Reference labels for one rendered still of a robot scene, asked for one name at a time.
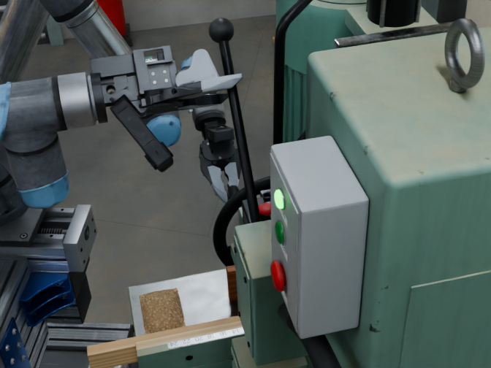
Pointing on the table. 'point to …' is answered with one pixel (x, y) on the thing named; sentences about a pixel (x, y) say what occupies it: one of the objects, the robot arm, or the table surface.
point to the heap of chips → (161, 310)
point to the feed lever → (218, 32)
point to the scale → (205, 338)
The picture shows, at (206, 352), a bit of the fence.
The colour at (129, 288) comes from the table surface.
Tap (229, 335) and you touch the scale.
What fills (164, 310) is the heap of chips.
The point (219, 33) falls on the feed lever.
